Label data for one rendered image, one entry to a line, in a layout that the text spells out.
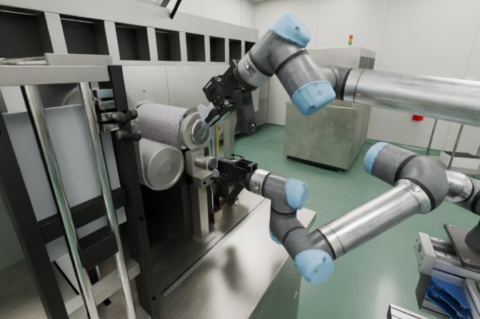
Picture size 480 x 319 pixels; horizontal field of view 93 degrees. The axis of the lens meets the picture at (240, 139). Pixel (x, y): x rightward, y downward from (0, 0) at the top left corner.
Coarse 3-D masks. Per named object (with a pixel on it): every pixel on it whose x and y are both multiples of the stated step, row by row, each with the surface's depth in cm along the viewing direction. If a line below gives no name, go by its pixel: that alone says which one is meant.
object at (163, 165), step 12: (144, 144) 62; (156, 144) 62; (144, 156) 58; (156, 156) 58; (168, 156) 62; (180, 156) 65; (144, 168) 57; (156, 168) 59; (168, 168) 62; (180, 168) 66; (156, 180) 60; (168, 180) 63
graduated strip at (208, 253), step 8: (264, 200) 95; (256, 208) 90; (248, 216) 85; (240, 224) 81; (232, 232) 77; (224, 240) 73; (216, 248) 70; (208, 256) 67; (192, 264) 65; (200, 264) 65; (184, 272) 62; (192, 272) 62; (176, 280) 60; (168, 288) 58
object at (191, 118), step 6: (192, 114) 65; (198, 114) 66; (186, 120) 64; (192, 120) 65; (186, 126) 64; (186, 132) 64; (210, 132) 72; (186, 138) 64; (186, 144) 65; (192, 144) 67; (204, 144) 71
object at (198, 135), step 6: (198, 120) 66; (192, 126) 65; (198, 126) 66; (192, 132) 64; (198, 132) 67; (204, 132) 69; (192, 138) 65; (198, 138) 67; (204, 138) 69; (198, 144) 67
